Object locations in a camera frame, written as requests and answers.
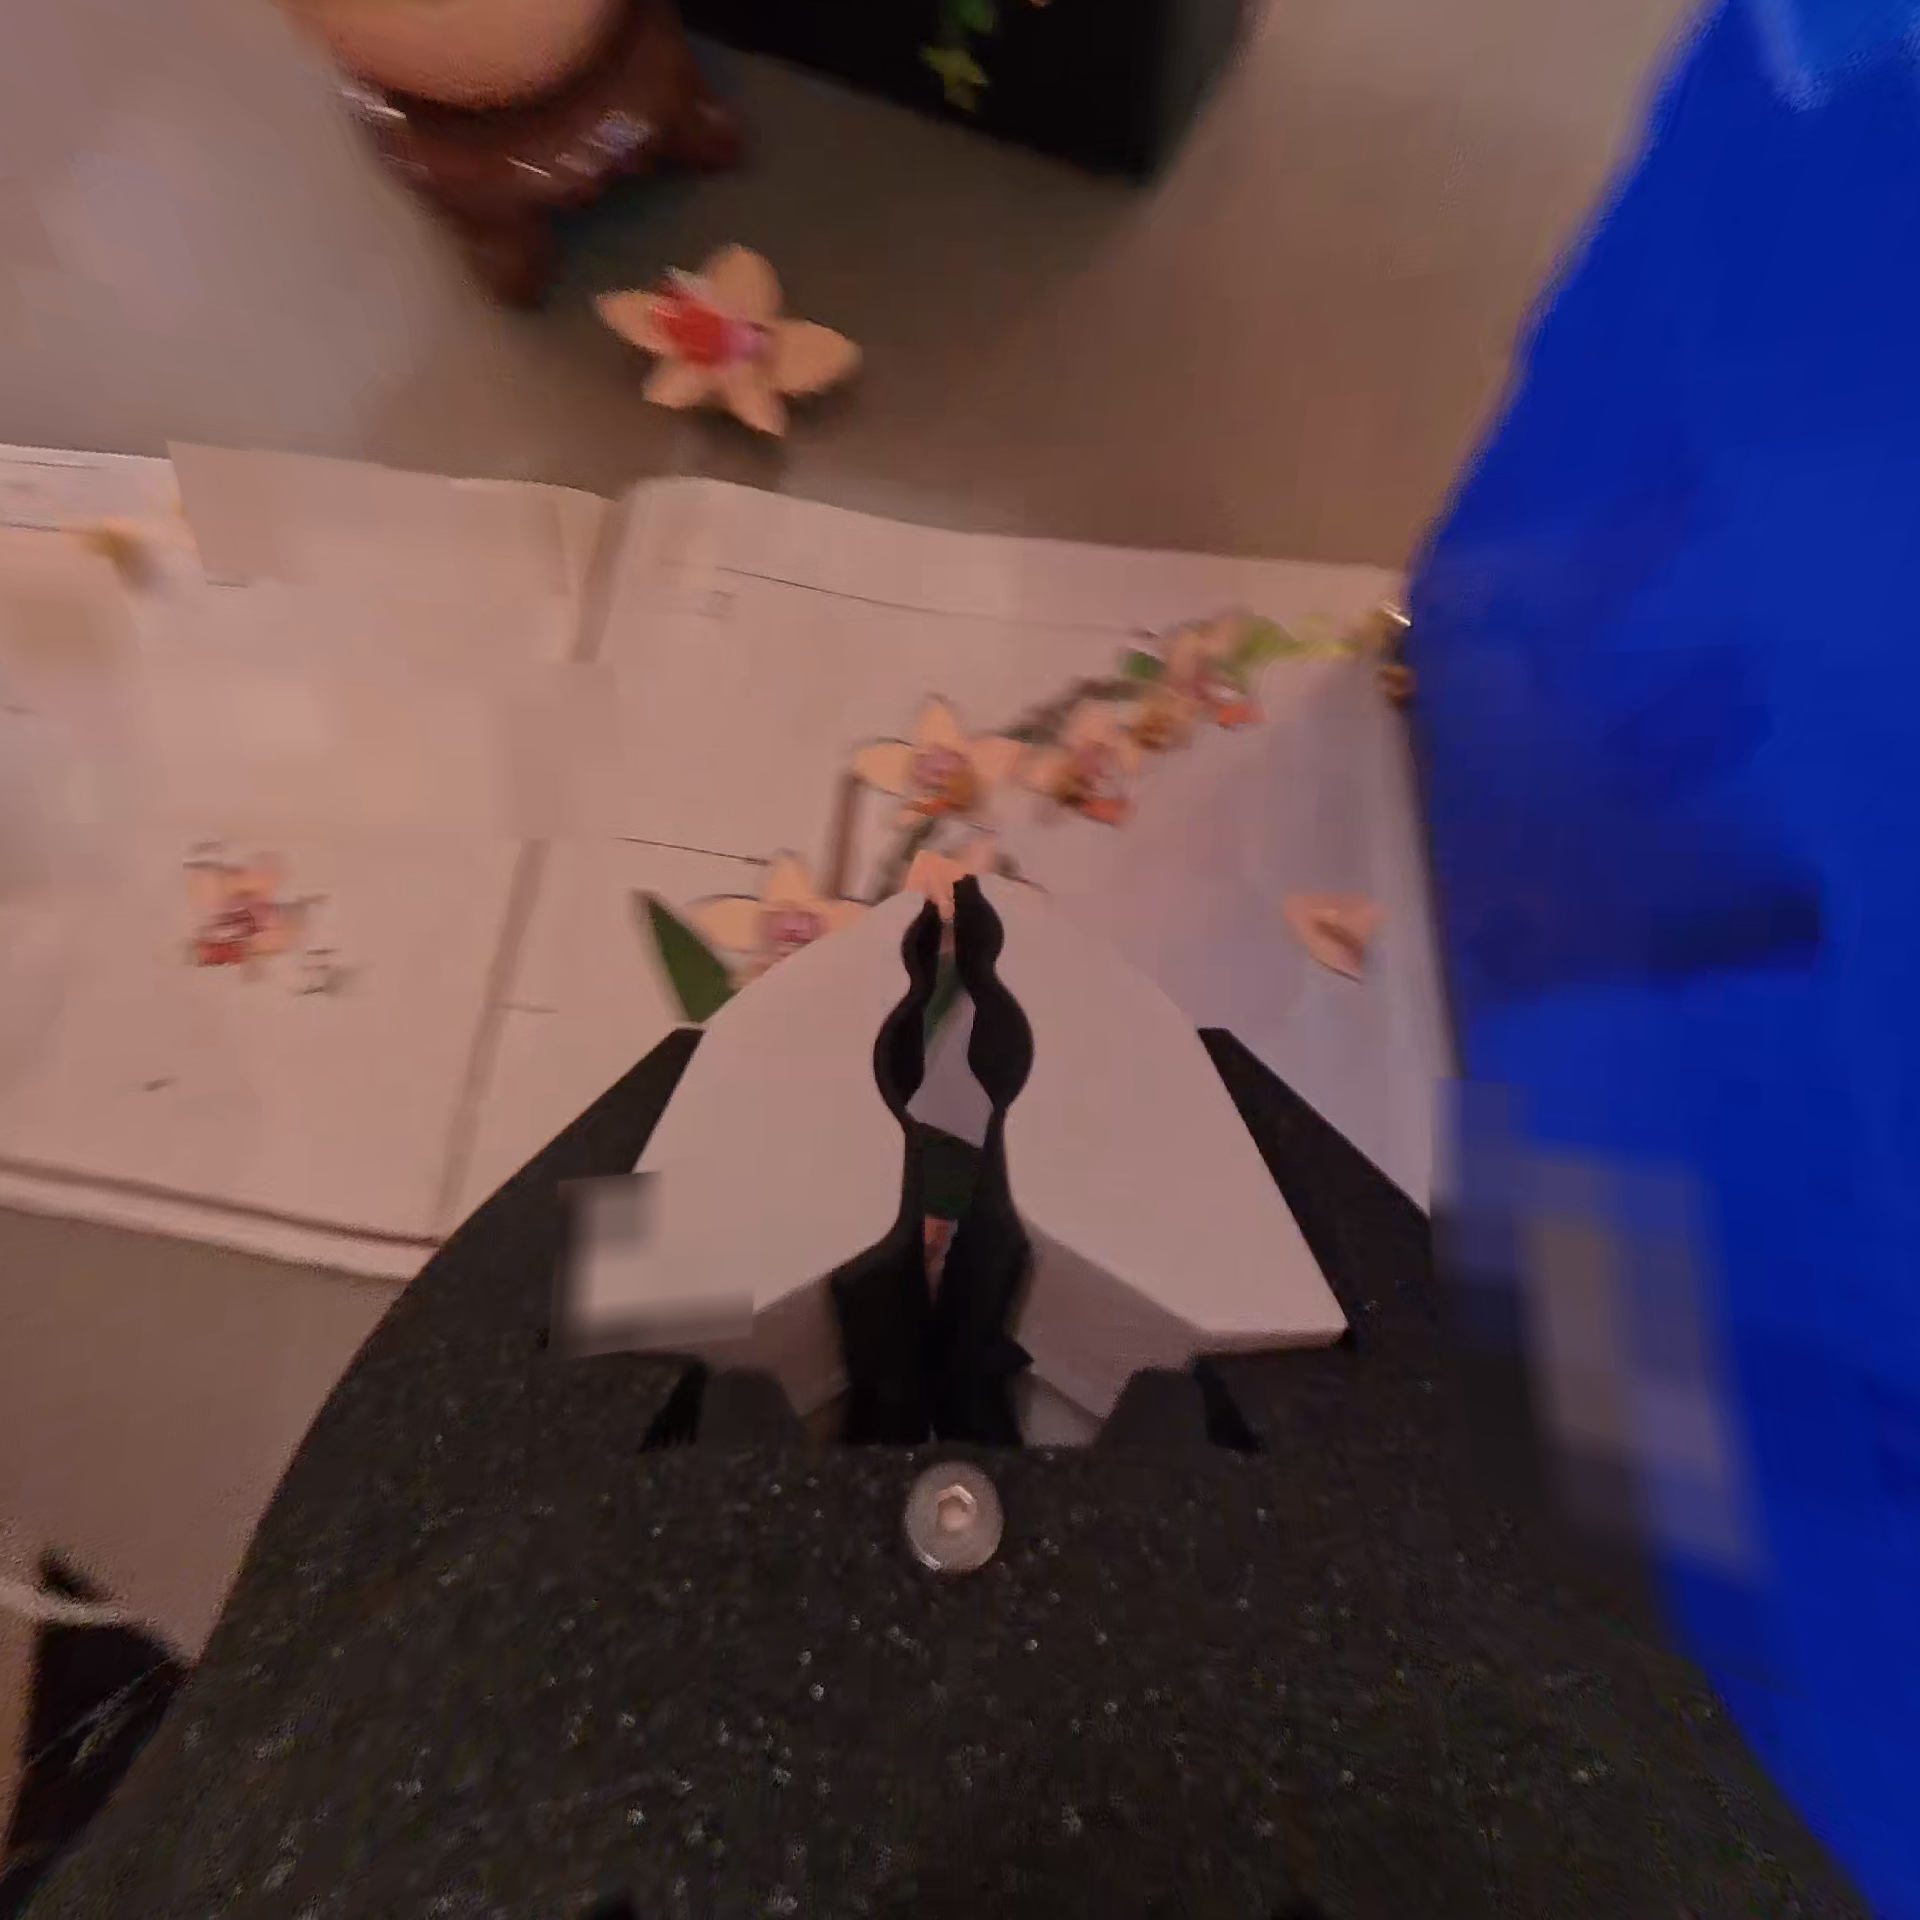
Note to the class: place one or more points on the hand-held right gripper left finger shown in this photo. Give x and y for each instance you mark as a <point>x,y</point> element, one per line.
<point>797,1079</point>

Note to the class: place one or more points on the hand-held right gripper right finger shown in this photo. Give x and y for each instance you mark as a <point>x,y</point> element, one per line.
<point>1142,1170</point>

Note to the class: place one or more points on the pink toy petal piece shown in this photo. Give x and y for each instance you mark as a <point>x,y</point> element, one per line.
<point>938,870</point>
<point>1336,930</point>

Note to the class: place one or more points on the toy brick instruction booklet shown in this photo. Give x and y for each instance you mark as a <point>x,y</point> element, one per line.
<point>376,721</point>

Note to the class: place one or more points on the blue plastic bag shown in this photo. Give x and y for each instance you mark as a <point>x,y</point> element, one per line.
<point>1681,751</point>

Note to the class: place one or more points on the toy brick orchid flower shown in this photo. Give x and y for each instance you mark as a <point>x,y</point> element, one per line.
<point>728,338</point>

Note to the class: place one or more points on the brown and pink toy pot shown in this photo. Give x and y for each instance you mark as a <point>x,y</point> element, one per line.
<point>539,149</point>

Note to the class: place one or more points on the black cardboard box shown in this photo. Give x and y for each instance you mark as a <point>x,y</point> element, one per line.
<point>1050,76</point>

